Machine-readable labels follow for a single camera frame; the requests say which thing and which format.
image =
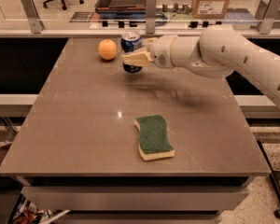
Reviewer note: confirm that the cardboard box with label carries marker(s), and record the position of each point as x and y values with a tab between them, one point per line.
209	9

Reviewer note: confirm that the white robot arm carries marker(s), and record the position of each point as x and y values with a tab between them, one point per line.
216	53

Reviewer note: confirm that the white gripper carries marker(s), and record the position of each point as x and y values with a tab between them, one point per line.
160	52

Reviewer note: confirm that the orange fruit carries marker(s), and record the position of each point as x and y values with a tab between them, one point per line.
107	49

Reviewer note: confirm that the right metal glass bracket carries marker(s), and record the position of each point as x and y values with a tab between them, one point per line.
266	16

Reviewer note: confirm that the colourful snack bag bin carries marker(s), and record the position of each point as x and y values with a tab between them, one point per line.
25	212

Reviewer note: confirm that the left metal glass bracket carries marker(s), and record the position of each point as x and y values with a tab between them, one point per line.
36	25

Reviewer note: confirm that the middle metal glass bracket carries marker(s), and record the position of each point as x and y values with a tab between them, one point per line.
150	16

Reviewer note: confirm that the green yellow sponge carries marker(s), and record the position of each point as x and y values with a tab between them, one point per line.
153	142

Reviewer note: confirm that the blue pepsi can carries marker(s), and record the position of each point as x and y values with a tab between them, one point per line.
130	41

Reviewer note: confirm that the metal glass bracket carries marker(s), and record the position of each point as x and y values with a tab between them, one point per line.
36	25
266	16
150	16

